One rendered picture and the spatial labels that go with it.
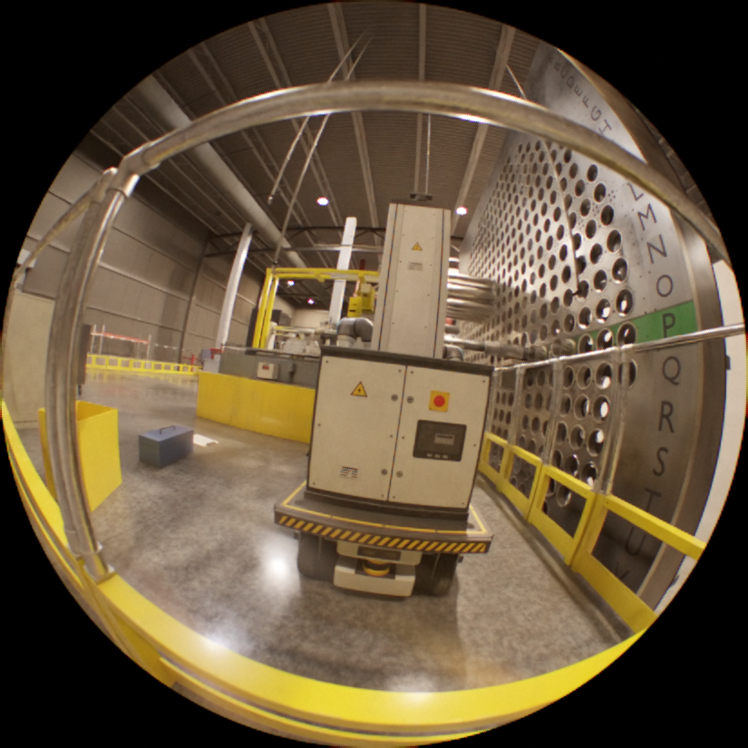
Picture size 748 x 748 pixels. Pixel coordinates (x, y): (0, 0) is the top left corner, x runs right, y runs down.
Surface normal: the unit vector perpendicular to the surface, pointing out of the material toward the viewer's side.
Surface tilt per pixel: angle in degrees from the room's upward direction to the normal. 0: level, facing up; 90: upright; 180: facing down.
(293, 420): 90
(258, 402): 90
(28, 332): 90
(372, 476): 90
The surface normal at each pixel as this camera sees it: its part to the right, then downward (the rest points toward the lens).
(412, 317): -0.09, -0.04
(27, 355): 0.99, 0.12
